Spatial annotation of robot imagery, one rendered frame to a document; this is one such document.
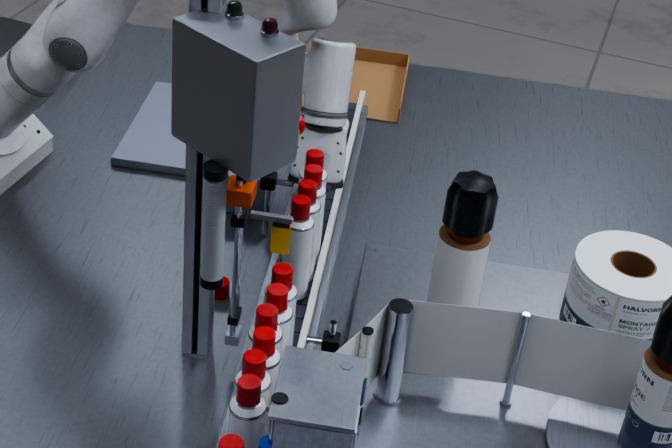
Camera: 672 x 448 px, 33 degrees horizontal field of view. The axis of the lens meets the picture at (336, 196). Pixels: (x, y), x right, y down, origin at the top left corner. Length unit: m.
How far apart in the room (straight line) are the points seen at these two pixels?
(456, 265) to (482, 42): 3.31
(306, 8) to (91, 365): 0.71
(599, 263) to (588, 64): 3.18
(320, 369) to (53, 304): 0.73
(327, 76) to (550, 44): 3.24
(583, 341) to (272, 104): 0.62
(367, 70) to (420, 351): 1.23
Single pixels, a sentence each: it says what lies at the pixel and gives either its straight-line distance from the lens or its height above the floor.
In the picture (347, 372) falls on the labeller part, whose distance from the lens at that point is 1.49.
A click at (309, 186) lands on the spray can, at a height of 1.08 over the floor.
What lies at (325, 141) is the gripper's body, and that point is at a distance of 2.10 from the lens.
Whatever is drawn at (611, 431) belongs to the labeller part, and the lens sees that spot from 1.87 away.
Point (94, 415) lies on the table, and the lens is 1.87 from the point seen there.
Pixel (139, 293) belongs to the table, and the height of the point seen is 0.83.
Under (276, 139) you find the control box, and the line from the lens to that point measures 1.57.
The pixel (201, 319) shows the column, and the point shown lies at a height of 0.92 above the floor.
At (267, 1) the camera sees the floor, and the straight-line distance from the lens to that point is 5.30.
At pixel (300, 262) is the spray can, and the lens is 1.95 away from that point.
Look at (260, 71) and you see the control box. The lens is 1.49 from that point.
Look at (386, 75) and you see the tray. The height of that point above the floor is 0.83.
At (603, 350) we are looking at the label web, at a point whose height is 1.03.
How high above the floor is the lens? 2.14
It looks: 33 degrees down
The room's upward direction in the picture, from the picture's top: 6 degrees clockwise
